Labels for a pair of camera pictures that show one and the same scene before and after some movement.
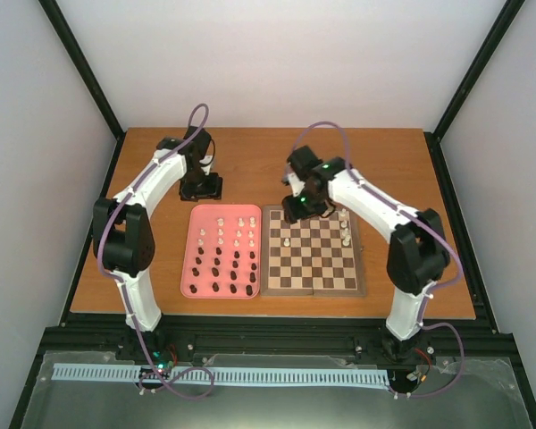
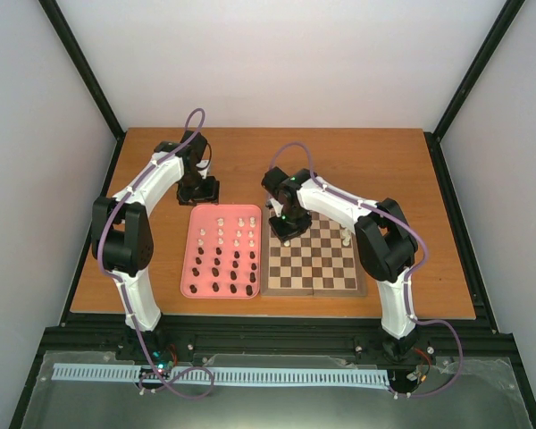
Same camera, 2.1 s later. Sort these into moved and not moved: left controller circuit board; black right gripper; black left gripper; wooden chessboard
Moved: black right gripper
Not moved: wooden chessboard; black left gripper; left controller circuit board
